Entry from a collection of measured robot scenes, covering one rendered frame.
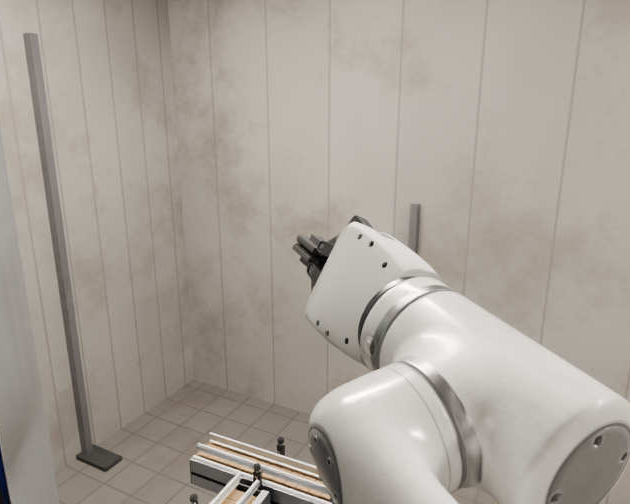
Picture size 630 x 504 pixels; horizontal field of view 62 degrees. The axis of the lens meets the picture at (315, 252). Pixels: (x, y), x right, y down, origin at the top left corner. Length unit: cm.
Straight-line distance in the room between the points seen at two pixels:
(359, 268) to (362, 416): 17
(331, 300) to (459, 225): 237
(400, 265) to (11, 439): 50
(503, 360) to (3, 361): 54
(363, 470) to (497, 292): 260
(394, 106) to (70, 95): 167
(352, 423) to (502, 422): 8
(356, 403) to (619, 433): 13
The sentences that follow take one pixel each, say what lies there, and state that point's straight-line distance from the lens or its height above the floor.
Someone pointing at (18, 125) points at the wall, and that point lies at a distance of 290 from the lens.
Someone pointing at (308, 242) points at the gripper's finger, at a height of 184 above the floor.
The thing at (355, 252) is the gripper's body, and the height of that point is 185.
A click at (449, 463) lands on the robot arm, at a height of 180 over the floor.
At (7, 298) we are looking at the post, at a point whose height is 177.
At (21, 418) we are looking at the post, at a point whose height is 162.
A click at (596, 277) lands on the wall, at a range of 278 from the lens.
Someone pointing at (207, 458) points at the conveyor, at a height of 93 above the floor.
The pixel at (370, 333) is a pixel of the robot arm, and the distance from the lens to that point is 37.
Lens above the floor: 197
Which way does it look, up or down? 16 degrees down
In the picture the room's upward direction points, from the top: straight up
